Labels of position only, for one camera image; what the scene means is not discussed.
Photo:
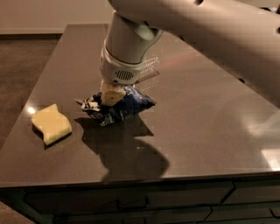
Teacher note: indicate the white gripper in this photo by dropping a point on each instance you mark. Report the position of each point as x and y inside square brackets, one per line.
[119, 72]

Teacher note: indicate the blue chip bag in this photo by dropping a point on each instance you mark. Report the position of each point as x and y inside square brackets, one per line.
[133, 103]

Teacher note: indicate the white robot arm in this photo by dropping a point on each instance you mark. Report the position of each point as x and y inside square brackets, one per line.
[240, 38]

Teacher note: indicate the yellow sponge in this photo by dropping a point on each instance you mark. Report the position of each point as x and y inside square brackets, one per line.
[51, 123]

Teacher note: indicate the clear plastic water bottle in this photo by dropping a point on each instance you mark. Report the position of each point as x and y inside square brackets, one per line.
[150, 68]

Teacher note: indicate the dark drawer with handle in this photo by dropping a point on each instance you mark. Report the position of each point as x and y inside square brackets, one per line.
[128, 199]

